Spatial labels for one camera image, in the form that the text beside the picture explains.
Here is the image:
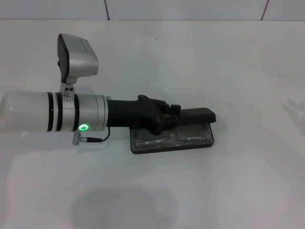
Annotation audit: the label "black glasses case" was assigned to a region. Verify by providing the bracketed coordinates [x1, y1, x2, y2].
[130, 107, 218, 155]

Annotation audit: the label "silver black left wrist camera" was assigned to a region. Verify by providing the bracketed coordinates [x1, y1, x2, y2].
[57, 33, 99, 84]

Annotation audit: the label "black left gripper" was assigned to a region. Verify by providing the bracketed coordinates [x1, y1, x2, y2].
[106, 94, 183, 135]

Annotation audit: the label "camera mounting bracket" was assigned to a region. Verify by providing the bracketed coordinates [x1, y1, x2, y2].
[59, 81, 76, 103]

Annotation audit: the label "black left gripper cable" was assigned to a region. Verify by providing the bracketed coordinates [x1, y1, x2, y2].
[72, 128, 111, 146]

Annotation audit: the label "clear white glasses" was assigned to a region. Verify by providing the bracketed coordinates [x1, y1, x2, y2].
[133, 128, 212, 146]

